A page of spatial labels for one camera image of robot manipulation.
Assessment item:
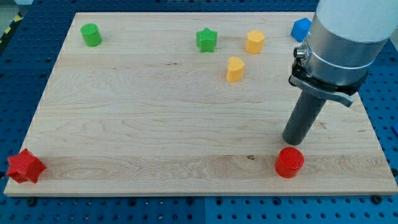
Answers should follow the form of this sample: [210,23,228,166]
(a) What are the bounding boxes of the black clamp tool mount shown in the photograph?
[289,58,368,107]

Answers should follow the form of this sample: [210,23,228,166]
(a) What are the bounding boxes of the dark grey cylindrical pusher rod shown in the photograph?
[282,91,326,146]

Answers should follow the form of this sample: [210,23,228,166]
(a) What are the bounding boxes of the red cylinder block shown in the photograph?
[274,147,305,179]

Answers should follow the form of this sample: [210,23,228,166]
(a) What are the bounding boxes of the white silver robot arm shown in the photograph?
[282,0,397,145]

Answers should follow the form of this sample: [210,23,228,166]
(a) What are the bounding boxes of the blue cube block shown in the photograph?
[290,18,312,42]

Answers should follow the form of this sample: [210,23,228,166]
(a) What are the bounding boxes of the yellow heart block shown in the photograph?
[226,57,245,82]

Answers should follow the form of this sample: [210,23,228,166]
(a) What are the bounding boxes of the yellow hexagon block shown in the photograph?
[245,30,266,54]

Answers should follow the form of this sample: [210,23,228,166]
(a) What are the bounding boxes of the green star block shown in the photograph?
[196,27,218,53]

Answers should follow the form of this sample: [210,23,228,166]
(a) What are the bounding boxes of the light wooden board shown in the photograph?
[4,12,397,197]

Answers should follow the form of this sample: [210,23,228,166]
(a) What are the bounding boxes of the green cylinder block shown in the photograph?
[80,23,102,47]

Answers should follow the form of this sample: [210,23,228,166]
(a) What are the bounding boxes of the red star block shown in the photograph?
[7,148,47,183]

